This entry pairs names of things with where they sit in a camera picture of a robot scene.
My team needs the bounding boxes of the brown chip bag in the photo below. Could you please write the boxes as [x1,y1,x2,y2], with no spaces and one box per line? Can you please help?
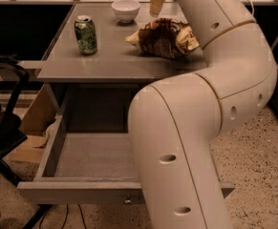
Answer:
[125,18,199,59]

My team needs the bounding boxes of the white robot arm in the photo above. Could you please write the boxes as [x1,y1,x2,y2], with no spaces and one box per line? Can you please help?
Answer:
[128,0,277,229]

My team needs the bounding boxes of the grey cabinet counter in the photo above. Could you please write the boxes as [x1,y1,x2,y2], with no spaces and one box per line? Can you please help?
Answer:
[38,2,206,107]

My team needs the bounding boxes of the open grey top drawer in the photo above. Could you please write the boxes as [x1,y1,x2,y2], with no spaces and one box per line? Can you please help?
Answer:
[18,84,233,210]

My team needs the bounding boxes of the metal drawer knob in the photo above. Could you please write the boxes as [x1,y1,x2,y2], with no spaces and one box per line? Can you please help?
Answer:
[124,196,134,205]

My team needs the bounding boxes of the white ceramic bowl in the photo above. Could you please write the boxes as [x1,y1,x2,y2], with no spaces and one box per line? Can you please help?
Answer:
[111,0,140,23]

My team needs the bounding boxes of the green soda can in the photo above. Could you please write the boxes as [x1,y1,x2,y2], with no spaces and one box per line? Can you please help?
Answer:
[75,15,97,54]

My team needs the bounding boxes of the cardboard box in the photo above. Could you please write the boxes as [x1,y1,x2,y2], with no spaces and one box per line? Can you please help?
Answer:
[9,86,56,163]

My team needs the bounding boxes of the black chair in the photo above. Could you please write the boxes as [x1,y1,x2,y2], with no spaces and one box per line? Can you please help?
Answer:
[0,54,53,229]

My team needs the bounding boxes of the white cable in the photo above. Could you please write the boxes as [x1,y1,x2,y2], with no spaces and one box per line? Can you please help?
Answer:
[241,0,255,17]

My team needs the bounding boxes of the black floor cables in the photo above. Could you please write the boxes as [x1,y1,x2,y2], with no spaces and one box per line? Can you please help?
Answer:
[38,203,88,229]

